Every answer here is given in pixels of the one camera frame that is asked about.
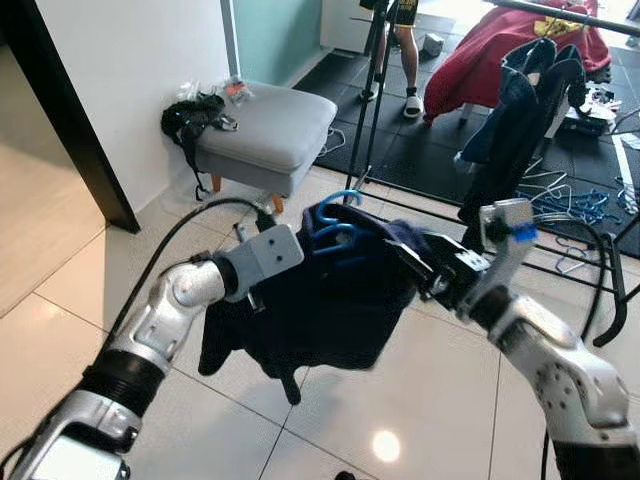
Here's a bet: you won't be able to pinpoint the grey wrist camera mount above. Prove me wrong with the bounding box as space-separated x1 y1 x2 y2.
477 197 540 297
229 223 305 297

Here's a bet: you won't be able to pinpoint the blue hangers pile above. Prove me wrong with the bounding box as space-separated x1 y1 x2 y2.
529 179 627 227

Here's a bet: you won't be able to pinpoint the red cloth with yellow print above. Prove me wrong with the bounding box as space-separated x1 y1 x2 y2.
422 0 614 127

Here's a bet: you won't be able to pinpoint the black hanging garment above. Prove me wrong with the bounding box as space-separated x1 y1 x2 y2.
459 44 590 227

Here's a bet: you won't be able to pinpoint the navy blue garment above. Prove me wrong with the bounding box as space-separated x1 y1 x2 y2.
197 199 437 407

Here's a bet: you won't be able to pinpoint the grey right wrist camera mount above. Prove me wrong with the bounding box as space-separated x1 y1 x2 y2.
477 197 540 297

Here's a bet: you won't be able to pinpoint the black bag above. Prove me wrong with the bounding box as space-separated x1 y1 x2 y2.
159 91 237 202

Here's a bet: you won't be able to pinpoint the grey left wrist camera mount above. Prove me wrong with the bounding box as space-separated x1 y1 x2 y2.
229 223 305 297

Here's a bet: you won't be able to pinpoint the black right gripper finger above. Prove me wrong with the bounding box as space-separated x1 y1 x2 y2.
393 233 443 296

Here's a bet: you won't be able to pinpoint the black electronic device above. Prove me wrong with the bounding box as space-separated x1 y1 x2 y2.
559 84 622 137

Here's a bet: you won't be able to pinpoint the small orange item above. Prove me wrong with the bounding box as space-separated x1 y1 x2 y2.
224 77 252 102

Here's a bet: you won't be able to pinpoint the blue denim jeans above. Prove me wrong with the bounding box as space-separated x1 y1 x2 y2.
457 39 542 167

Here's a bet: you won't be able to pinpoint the grey ottoman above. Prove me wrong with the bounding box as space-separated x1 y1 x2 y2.
194 81 340 217

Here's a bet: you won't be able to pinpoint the black metal clothes rack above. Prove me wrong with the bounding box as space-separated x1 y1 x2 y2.
344 0 640 347

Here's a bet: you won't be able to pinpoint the blue plastic hanger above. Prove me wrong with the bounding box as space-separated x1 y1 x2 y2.
312 187 377 272

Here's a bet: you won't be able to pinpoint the black door frame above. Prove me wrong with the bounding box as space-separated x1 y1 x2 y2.
0 0 142 234

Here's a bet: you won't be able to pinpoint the person in black shorts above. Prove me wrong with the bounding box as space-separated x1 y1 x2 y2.
359 0 427 122

